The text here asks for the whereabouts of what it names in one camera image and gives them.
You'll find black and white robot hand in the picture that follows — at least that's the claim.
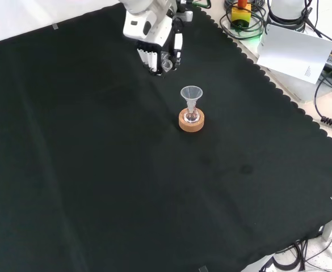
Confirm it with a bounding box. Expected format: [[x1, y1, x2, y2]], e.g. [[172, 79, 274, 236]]
[[122, 11, 184, 78]]

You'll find clear glass graduated cylinder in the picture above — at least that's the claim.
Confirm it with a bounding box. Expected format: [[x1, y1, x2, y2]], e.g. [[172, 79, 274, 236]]
[[161, 52, 174, 73]]

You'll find clear plastic funnel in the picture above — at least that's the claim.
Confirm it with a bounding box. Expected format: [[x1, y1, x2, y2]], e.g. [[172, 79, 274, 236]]
[[179, 86, 204, 114]]

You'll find yellow stop button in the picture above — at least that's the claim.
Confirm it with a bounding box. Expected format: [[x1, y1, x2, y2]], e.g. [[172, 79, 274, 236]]
[[230, 0, 253, 29]]

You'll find clear round-bottom flask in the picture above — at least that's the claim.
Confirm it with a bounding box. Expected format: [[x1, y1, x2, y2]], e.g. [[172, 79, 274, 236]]
[[183, 107, 200, 124]]

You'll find black cloth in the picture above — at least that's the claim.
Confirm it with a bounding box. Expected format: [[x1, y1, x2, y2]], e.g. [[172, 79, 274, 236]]
[[0, 2, 332, 272]]

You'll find pale board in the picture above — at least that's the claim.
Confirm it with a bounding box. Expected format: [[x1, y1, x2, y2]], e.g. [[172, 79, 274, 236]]
[[256, 23, 332, 85]]

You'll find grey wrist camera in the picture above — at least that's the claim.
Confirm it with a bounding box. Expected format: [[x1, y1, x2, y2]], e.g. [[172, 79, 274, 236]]
[[176, 10, 195, 23]]

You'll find cork ring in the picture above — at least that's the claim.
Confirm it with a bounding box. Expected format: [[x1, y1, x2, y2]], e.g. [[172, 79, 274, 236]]
[[178, 109, 205, 133]]

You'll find white base with black ring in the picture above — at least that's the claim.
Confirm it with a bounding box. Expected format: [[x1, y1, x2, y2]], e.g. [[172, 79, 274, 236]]
[[266, 0, 308, 33]]

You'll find black coiled cable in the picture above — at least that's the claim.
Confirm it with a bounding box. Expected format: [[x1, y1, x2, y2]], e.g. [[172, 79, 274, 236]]
[[314, 63, 332, 131]]

